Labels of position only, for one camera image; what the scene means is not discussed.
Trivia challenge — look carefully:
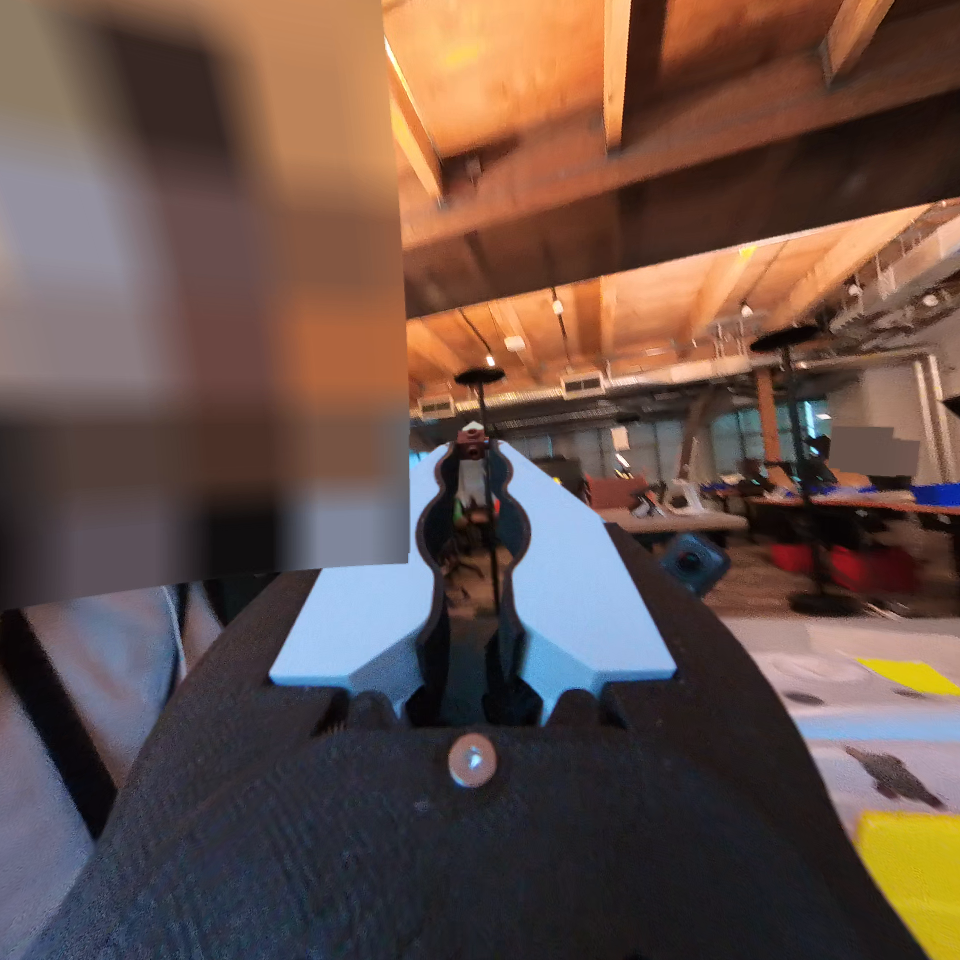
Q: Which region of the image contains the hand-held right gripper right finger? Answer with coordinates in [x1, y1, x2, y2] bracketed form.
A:
[483, 441, 678, 727]

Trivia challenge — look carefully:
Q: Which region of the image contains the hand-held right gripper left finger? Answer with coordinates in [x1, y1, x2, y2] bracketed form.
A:
[268, 442, 460, 727]

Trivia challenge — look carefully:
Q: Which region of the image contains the yellow plastic bin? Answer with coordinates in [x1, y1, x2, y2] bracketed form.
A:
[855, 810, 960, 960]

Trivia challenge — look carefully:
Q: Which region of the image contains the grey work table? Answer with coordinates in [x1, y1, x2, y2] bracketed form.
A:
[600, 502, 751, 537]

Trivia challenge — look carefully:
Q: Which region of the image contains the red storage bin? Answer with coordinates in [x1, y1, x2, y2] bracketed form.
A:
[771, 541, 918, 595]

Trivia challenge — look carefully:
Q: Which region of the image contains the long wooden work table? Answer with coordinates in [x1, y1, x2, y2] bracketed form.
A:
[705, 480, 960, 520]

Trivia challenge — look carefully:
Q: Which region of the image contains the open instruction booklet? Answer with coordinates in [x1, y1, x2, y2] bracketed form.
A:
[750, 645, 960, 834]

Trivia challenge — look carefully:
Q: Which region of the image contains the yellow sticky note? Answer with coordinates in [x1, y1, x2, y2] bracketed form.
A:
[855, 657, 960, 697]

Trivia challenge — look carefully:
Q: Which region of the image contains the person's torso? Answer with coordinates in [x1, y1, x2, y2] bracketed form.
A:
[0, 581, 226, 960]

